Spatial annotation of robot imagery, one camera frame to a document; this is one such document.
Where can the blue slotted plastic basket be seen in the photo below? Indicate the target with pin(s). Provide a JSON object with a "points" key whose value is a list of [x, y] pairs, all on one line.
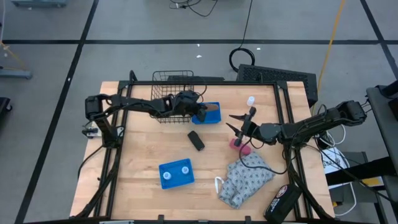
{"points": [[214, 118], [175, 183]]}

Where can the brown bandage roll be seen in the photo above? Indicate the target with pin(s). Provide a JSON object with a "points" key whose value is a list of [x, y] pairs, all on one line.
{"points": [[213, 107]]}

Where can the black aluminium table frame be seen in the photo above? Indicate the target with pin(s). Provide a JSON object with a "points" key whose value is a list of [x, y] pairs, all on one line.
{"points": [[202, 83]]}

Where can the black table clamp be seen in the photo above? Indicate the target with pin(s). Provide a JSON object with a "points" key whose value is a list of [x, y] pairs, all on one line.
{"points": [[247, 218], [160, 217]]}

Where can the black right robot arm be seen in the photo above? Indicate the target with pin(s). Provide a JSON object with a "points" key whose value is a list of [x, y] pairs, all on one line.
{"points": [[311, 126]]}

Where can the silver controller box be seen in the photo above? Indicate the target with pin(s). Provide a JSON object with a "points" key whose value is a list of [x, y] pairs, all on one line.
{"points": [[91, 133]]}

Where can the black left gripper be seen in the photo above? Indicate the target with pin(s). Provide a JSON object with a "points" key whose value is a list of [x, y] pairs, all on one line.
{"points": [[186, 104]]}

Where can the grey patterned cloth pouch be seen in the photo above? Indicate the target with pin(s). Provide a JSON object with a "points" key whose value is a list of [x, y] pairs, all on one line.
{"points": [[245, 180]]}

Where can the grey black side table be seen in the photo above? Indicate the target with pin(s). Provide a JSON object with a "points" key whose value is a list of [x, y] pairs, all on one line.
{"points": [[382, 124]]}

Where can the silver aluminium bar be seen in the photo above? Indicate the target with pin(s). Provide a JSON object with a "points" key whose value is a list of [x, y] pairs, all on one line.
{"points": [[116, 222]]}

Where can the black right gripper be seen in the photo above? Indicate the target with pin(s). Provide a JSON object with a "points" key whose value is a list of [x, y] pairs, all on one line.
{"points": [[252, 130]]}

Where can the white bottle cap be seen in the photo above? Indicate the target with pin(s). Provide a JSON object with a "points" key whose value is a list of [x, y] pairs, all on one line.
{"points": [[250, 101]]}

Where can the black floor object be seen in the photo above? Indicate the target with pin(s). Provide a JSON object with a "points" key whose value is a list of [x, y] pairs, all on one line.
{"points": [[4, 107]]}

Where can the black first aid pouch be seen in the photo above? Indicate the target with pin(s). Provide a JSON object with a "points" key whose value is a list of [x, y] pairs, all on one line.
{"points": [[281, 202]]}

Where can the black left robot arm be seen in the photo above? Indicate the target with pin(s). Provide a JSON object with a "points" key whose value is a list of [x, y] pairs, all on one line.
{"points": [[133, 102]]}

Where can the white printed bag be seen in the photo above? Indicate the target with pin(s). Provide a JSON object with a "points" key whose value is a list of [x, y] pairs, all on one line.
{"points": [[334, 161]]}

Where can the small black rectangular block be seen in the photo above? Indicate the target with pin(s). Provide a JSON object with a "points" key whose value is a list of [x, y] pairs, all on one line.
{"points": [[196, 140]]}

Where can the grey blue floor base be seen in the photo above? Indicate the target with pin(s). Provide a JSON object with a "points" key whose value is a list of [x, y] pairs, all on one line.
{"points": [[38, 3], [15, 74]]}

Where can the pink bandage roll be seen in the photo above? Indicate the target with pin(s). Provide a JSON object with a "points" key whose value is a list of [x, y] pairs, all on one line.
{"points": [[245, 150]]}

